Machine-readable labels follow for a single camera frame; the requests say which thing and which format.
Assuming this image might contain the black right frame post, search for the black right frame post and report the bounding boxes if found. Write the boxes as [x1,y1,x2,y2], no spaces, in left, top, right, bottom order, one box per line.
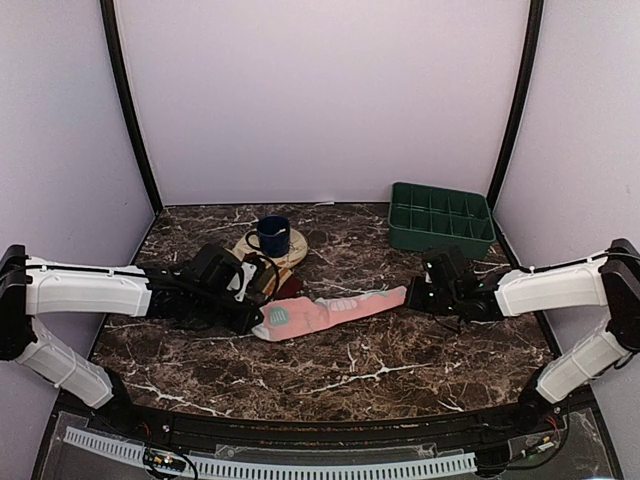
[486,0,545,210]

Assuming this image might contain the beige striped sock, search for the beige striped sock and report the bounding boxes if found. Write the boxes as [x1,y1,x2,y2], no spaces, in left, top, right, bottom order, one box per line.
[243,252,304,300]

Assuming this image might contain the green compartment tray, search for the green compartment tray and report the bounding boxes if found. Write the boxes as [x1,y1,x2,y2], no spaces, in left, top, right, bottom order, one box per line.
[388,182,496,260]

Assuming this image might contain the black left frame post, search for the black left frame post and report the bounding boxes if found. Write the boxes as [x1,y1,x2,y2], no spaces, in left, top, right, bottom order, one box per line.
[99,0,164,216]

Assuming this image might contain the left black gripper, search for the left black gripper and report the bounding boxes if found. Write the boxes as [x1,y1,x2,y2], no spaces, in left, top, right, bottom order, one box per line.
[190,289,264,336]

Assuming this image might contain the black front rail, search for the black front rail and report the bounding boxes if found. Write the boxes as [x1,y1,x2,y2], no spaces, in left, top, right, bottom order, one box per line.
[128,404,527,451]

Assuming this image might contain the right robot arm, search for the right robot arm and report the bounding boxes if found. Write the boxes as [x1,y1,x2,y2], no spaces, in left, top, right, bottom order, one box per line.
[405,238,639,434]

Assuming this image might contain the black frame post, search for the black frame post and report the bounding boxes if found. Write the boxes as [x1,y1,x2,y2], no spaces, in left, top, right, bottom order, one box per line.
[486,0,545,210]
[99,0,164,216]

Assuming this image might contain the white slotted cable duct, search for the white slotted cable duct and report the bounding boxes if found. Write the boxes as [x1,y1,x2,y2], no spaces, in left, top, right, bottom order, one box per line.
[63,427,477,479]

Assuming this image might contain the pink patterned sock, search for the pink patterned sock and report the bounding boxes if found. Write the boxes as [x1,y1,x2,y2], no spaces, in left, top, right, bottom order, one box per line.
[251,286,407,342]

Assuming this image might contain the dark blue mug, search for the dark blue mug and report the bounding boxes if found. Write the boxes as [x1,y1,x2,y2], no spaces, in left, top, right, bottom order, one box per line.
[245,215,291,258]

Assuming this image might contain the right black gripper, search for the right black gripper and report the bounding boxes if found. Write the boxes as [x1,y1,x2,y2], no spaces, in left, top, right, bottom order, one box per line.
[404,275,461,316]

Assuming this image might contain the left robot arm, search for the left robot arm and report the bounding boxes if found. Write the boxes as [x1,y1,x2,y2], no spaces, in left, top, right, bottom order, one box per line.
[1,244,263,436]

